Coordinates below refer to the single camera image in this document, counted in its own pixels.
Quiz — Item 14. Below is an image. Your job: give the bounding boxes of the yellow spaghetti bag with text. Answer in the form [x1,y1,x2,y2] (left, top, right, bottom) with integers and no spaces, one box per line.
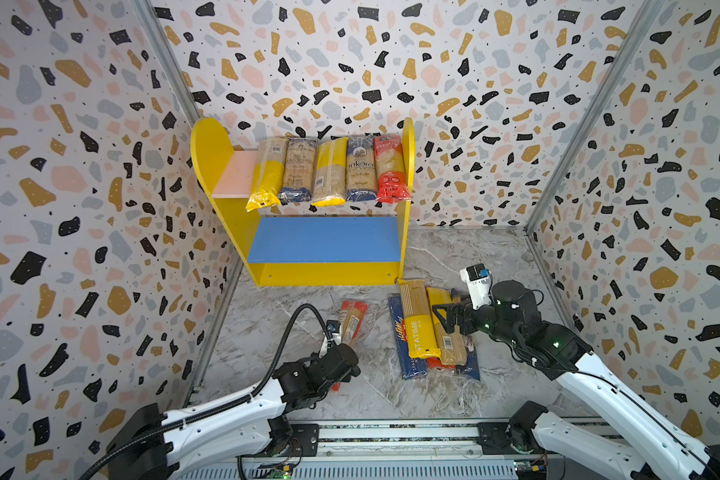
[399,279,441,359]

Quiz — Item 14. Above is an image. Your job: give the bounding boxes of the red label spaghetti bag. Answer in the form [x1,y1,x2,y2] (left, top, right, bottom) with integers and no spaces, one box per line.
[331,299,370,392]

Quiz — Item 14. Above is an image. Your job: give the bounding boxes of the blue Barilla spaghetti bag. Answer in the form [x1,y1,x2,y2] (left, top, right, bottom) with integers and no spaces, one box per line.
[388,294,428,380]

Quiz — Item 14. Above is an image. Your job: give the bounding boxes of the blue white spaghetti bag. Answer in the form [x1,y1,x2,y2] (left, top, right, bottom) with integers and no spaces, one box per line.
[346,136,377,202]

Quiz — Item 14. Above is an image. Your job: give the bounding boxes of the dark blue spaghetti bag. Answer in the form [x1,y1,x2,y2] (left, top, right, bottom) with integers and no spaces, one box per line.
[278,138,318,205]

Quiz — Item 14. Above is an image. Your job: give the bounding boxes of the yellow top spaghetti bag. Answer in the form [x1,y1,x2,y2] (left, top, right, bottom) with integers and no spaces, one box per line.
[311,137,348,207]

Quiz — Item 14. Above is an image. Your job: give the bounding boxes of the long yellow spaghetti bag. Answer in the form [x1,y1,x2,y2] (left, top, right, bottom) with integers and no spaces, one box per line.
[246,137,289,212]

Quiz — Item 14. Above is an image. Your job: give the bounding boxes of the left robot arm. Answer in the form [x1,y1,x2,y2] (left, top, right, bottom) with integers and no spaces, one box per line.
[106,344,360,479]

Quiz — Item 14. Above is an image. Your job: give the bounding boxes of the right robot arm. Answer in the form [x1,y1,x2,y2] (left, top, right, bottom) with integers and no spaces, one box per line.
[433,279,720,479]

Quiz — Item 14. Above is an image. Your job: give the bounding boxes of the yellow shelf unit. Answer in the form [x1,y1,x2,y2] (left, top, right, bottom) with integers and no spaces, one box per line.
[190,118,411,287]

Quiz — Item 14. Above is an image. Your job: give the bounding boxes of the red bag underneath pile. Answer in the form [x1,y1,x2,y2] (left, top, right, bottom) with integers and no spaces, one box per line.
[426,357,457,371]

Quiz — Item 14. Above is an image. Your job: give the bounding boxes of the navy spaghetti bag far right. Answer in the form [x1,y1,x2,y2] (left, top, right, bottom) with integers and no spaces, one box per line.
[450,288,481,381]

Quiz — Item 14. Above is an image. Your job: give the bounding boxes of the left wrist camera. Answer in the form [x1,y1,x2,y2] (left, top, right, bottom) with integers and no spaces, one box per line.
[319,320,342,357]

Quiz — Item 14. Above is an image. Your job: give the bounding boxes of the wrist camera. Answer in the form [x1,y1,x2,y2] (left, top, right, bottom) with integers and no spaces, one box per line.
[319,320,342,357]
[460,263,493,310]

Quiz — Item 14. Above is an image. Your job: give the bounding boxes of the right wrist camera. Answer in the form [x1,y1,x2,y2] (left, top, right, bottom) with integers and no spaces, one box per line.
[460,263,493,310]

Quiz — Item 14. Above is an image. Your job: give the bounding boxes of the metal base rail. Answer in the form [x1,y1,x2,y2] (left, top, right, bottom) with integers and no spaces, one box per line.
[173,418,652,480]

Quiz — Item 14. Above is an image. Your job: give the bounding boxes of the black corrugated cable conduit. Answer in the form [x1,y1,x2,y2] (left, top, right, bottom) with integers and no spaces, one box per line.
[77,303,334,480]

